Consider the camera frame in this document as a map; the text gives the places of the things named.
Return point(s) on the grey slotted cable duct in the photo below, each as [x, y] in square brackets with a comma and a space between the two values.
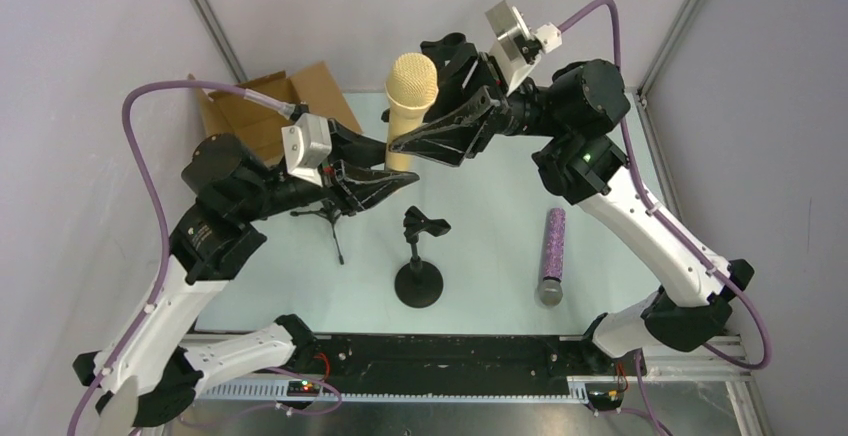
[268, 390]

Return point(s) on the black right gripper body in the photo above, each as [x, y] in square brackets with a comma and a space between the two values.
[489, 109]

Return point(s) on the black round-base clamp stand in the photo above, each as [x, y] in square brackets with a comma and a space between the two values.
[419, 284]

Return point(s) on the beige microphone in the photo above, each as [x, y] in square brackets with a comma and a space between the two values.
[411, 89]

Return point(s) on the base circuit board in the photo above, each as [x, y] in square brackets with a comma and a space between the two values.
[605, 401]
[303, 388]

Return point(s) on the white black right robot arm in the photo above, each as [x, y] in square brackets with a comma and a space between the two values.
[697, 287]

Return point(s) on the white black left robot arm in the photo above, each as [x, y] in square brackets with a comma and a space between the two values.
[149, 376]

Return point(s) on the left base circuit board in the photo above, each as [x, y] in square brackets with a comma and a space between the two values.
[303, 388]

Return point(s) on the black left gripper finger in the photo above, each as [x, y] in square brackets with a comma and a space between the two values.
[360, 189]
[355, 148]

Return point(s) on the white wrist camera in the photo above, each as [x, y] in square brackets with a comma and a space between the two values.
[517, 48]
[306, 145]

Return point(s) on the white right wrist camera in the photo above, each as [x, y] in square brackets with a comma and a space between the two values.
[517, 48]

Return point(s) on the black tripod shock mount stand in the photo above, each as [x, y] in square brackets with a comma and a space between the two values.
[332, 213]

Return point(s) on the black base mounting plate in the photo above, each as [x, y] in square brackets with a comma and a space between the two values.
[458, 365]

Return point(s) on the purple glitter microphone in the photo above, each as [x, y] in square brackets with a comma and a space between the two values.
[549, 289]

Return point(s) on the right base circuit board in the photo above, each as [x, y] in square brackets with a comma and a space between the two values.
[605, 401]

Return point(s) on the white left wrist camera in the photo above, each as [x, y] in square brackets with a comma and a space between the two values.
[306, 145]

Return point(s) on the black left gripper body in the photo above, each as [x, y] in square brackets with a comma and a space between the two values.
[329, 177]

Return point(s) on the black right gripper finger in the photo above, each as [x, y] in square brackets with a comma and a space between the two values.
[451, 93]
[452, 138]

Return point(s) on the black round-base clip stand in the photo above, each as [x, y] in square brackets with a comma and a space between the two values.
[441, 51]

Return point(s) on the brown cardboard box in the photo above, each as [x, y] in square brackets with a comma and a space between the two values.
[259, 128]

